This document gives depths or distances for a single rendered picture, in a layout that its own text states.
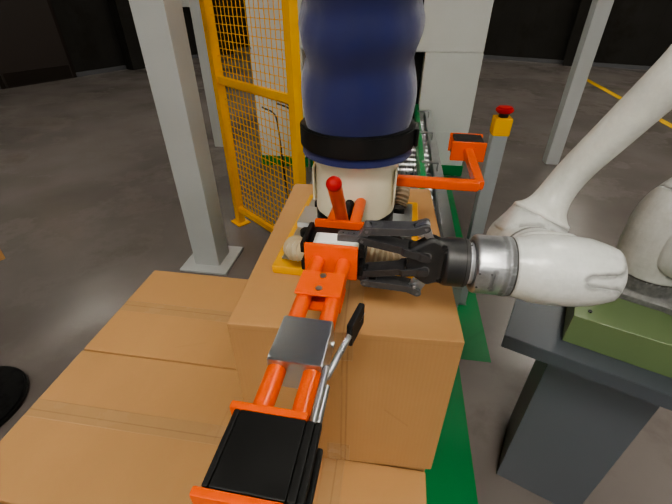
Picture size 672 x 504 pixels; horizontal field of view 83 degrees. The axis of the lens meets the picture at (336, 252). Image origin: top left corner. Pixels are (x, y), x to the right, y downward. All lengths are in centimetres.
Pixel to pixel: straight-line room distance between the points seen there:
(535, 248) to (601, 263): 8
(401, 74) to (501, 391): 148
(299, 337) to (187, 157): 182
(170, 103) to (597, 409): 205
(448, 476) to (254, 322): 111
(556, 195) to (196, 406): 94
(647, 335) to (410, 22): 78
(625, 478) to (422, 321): 131
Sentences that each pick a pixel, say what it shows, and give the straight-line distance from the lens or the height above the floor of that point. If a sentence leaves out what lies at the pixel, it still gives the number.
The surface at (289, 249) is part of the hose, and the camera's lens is 72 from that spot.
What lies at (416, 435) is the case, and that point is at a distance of 87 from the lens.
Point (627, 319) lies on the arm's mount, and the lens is 106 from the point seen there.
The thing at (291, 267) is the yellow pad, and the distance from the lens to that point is 77.
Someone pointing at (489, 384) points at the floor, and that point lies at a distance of 190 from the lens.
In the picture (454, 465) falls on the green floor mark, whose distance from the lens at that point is 165.
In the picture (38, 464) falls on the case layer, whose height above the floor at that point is 54.
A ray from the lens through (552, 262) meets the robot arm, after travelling 60.
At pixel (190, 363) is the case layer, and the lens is 122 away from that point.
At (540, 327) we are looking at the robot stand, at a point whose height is 75.
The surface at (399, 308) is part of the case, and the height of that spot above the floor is 95.
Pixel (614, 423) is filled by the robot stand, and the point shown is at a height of 48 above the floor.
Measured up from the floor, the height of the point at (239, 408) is 111.
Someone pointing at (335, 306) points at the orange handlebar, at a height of 109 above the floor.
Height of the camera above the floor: 142
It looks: 34 degrees down
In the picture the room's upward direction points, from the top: straight up
